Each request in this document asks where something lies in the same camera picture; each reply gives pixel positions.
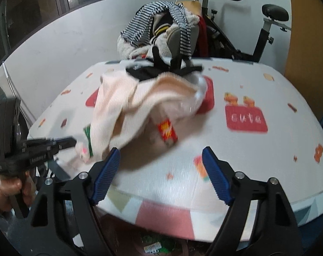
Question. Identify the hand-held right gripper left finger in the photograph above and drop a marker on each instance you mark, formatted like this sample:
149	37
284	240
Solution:
108	173

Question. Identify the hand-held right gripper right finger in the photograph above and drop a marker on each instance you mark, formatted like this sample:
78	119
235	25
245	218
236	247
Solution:
217	176

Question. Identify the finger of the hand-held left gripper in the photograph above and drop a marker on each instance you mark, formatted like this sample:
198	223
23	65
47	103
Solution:
62	142

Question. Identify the red cigarette box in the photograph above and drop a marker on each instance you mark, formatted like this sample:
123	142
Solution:
166	132

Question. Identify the cream knitted cloth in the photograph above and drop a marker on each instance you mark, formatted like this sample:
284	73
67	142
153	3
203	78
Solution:
124	104

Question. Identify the black white striped plush toy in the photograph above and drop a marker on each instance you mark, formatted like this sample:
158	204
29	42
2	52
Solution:
161	69

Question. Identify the person's left hand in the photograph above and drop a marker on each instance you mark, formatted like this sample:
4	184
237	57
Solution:
6	189

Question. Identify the printed folding table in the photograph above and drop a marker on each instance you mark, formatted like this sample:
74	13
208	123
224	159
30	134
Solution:
257	165

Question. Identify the green white wrapper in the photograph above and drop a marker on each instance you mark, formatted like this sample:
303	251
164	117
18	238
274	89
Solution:
158	246

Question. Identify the red garment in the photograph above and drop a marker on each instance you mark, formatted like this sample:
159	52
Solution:
202	37

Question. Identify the black exercise bike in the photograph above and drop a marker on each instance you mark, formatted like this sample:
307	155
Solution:
262	42

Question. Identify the black white striped shirt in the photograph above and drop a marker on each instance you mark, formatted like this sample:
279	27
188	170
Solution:
140	24

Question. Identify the dark jacket with yellow stripe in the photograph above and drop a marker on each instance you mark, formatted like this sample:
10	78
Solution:
161	25

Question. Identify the wooden door panel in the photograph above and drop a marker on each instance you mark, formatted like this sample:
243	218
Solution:
308	32

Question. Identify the wooden chair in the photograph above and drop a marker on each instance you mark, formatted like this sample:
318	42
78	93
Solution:
190	6

